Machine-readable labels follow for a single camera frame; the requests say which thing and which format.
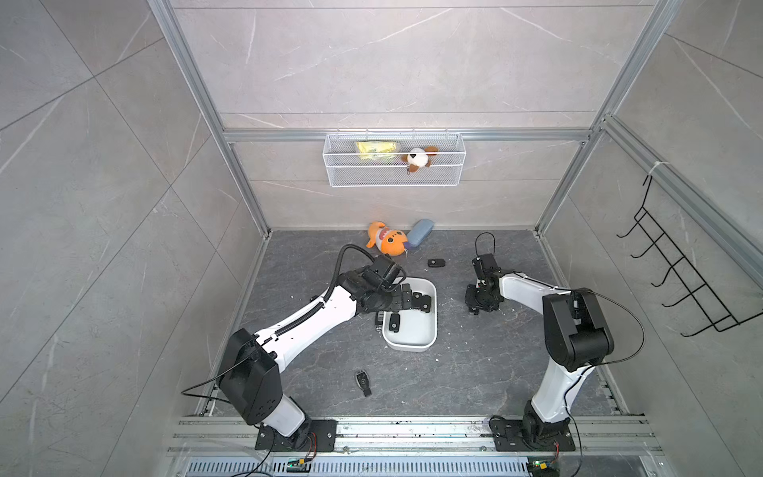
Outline yellow item in basket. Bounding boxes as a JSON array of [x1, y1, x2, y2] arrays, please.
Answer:
[[355, 141, 399, 161]]

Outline orange plush toy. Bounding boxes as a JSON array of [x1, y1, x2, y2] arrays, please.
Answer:
[[366, 222, 411, 258]]

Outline white wire wall basket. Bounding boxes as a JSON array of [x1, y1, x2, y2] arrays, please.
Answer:
[[322, 131, 467, 188]]

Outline black silver key front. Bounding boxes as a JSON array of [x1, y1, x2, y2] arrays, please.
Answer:
[[355, 371, 373, 398]]

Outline black car key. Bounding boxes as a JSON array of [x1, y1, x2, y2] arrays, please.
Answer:
[[389, 313, 401, 333], [427, 258, 446, 268]]

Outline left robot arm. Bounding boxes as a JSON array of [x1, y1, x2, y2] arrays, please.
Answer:
[[199, 244, 436, 451]]

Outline white storage box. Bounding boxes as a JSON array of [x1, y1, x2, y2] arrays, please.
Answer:
[[381, 277, 438, 353]]

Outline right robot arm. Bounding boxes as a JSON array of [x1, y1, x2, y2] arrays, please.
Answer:
[[465, 252, 615, 453]]

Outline brown white plush dog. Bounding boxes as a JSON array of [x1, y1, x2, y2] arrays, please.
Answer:
[[401, 146, 439, 174]]

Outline black wall hook rack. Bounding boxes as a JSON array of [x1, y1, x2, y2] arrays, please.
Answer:
[[616, 175, 762, 338]]

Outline blue grey pouch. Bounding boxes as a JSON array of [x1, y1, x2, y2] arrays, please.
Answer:
[[407, 219, 434, 250]]

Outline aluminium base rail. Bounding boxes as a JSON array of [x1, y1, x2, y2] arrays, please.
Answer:
[[163, 415, 674, 476]]

